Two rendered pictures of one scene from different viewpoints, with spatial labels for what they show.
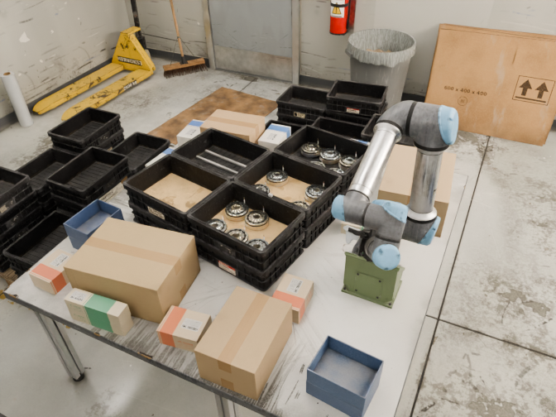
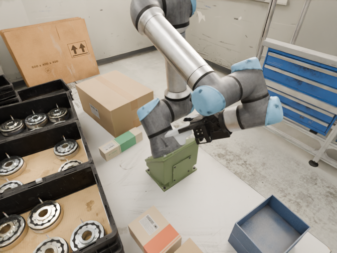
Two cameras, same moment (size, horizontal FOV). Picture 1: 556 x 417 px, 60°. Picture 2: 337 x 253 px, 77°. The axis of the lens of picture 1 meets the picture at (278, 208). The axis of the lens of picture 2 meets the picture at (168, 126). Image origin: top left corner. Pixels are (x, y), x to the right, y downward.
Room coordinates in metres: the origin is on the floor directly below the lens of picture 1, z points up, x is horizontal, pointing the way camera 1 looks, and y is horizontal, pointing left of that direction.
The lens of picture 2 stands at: (1.05, 0.25, 1.54)
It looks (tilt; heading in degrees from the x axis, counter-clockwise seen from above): 40 degrees down; 294
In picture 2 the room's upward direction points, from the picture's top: straight up
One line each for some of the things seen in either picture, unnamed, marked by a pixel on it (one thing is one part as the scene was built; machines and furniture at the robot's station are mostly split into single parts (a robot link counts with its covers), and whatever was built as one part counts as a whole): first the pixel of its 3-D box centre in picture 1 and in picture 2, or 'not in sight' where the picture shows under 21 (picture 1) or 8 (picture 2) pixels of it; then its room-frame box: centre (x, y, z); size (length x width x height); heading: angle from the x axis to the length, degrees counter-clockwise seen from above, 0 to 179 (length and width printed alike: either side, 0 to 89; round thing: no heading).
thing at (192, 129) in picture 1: (195, 136); not in sight; (2.48, 0.47, 0.75); 0.20 x 0.12 x 0.09; 158
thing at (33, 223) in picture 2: (256, 218); (44, 214); (1.58, 0.09, 0.86); 0.10 x 0.10 x 0.01
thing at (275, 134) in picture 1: (275, 140); not in sight; (2.40, 0.01, 0.75); 0.20 x 0.12 x 0.09; 157
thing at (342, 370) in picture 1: (344, 371); (269, 229); (0.87, -0.20, 0.81); 0.20 x 0.15 x 0.07; 58
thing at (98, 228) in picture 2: (256, 247); (87, 236); (1.40, 0.09, 0.86); 0.10 x 0.10 x 0.01
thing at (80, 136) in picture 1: (93, 150); not in sight; (2.95, 1.29, 0.37); 0.40 x 0.30 x 0.45; 153
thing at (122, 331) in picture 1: (101, 316); not in sight; (1.18, 0.69, 0.73); 0.24 x 0.06 x 0.06; 67
